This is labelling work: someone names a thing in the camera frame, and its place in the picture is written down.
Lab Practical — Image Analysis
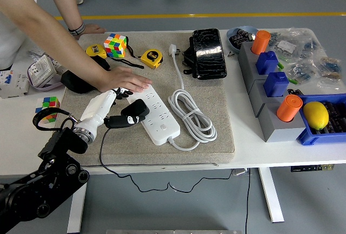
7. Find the person's left hand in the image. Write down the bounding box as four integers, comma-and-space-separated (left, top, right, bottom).
72, 23, 107, 41

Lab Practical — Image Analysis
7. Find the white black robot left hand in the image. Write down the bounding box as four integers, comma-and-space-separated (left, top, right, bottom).
79, 87, 147, 137

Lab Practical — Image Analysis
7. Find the person's right hand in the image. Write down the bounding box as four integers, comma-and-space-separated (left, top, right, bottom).
99, 65, 152, 94

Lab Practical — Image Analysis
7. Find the black plug adapter with cord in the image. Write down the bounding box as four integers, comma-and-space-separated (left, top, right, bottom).
99, 98, 235, 193

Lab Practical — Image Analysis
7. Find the white power strip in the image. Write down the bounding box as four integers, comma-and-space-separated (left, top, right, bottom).
129, 84, 181, 146

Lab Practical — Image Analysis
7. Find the black wristband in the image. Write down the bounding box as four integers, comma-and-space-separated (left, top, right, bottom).
68, 22, 87, 36

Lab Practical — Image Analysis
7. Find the yellow tape measure plain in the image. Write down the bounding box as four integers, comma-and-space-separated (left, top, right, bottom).
85, 43, 108, 58

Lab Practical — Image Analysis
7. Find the large colourful puzzle cube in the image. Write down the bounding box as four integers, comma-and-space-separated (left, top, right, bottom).
103, 32, 128, 58

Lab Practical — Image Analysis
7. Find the black cloth pouch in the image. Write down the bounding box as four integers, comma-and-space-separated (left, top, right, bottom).
59, 55, 110, 94

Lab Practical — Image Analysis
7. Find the yellow tape measure 5m print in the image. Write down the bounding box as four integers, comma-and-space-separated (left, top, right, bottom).
140, 49, 164, 69

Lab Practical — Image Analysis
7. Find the purple bowl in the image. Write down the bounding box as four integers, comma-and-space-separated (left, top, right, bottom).
26, 61, 65, 92

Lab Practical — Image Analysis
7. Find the small colourful puzzle cube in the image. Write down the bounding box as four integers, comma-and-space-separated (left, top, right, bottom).
35, 96, 61, 124

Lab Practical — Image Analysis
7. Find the grey-brown mat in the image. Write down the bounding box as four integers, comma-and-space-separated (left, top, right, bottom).
61, 31, 235, 169

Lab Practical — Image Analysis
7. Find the clear bag of metal parts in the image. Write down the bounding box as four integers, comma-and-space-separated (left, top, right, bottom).
28, 49, 48, 59

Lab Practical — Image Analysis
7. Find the white circuit breaker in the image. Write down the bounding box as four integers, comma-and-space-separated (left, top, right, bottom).
0, 69, 29, 99

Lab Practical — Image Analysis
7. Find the glossy black case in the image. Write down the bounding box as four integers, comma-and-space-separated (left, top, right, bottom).
191, 28, 228, 80

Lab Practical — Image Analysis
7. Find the white table leg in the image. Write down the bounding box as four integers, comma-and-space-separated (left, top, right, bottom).
258, 168, 285, 223
66, 175, 89, 234

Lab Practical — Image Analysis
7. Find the black capacitors heap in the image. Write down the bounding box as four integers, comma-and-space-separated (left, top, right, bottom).
229, 28, 256, 50
315, 101, 346, 135

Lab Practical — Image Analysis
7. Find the grey peg holder block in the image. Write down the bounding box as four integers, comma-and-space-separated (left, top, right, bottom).
248, 78, 287, 117
237, 41, 271, 82
258, 101, 308, 143

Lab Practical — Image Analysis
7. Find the light blue bowl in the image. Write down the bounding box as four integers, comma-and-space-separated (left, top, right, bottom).
226, 25, 259, 54

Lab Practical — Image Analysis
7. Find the orange cylinder peg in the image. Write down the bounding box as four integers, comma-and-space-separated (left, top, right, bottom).
251, 30, 271, 55
276, 95, 303, 123

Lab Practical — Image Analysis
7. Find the blue block peg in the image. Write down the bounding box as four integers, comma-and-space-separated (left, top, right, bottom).
255, 50, 279, 75
263, 71, 289, 97

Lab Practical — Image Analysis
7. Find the clear bag with white label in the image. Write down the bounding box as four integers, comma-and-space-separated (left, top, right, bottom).
270, 30, 320, 59

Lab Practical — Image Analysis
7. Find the clear bag of blue resistors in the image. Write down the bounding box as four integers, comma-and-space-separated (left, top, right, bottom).
286, 58, 320, 83

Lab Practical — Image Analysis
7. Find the blue plastic bin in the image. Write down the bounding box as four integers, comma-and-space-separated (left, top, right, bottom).
296, 93, 346, 146

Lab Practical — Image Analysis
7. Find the yellow lemon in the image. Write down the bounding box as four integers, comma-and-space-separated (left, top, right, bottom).
302, 101, 330, 131

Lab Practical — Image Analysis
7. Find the clear bag of striped resistors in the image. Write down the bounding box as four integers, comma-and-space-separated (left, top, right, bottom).
316, 55, 343, 89

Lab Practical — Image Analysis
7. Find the black table control panel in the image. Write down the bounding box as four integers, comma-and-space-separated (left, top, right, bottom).
290, 164, 335, 173

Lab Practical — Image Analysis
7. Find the black tape measure strap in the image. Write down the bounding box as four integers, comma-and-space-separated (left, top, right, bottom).
125, 36, 139, 59
109, 57, 145, 69

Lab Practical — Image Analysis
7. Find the white wall socket panel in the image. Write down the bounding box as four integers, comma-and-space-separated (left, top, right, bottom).
28, 55, 56, 86
51, 59, 67, 75

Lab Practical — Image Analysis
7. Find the white power cord with plug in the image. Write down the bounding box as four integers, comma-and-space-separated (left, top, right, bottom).
166, 43, 218, 151

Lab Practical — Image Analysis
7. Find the metal bracket under table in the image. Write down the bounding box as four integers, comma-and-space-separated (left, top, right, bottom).
231, 168, 252, 177

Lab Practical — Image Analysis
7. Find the thin black hanging cable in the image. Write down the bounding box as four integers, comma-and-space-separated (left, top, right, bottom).
244, 168, 251, 234

